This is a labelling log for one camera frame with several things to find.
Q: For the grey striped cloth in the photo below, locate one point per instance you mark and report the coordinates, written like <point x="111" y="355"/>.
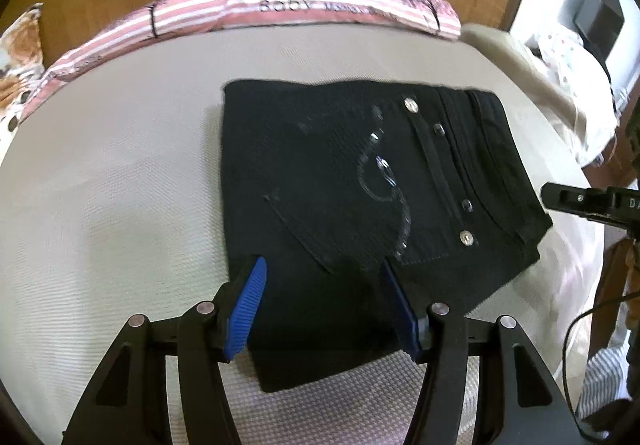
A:
<point x="602" y="385"/>

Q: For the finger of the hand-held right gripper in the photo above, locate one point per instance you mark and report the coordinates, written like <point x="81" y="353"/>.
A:
<point x="575" y="199"/>

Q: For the wooden furniture leg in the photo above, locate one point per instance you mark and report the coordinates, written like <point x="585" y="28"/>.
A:
<point x="615" y="295"/>

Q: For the beige textured bed cover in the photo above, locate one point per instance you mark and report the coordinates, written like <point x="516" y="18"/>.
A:
<point x="125" y="185"/>

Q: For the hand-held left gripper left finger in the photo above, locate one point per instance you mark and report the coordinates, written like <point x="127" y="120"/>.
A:
<point x="250" y="295"/>

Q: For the pink striped blanket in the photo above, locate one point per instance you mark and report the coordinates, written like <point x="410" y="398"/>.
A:
<point x="280" y="5"/>

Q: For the black pants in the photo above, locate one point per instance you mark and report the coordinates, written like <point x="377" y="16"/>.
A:
<point x="350" y="185"/>

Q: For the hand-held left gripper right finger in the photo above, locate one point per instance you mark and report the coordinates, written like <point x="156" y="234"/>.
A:
<point x="400" y="305"/>

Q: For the white dotted cloth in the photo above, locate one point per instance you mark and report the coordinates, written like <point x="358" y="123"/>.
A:
<point x="570" y="75"/>

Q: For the floral pillow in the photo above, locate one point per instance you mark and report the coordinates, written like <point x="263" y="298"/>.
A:
<point x="17" y="60"/>

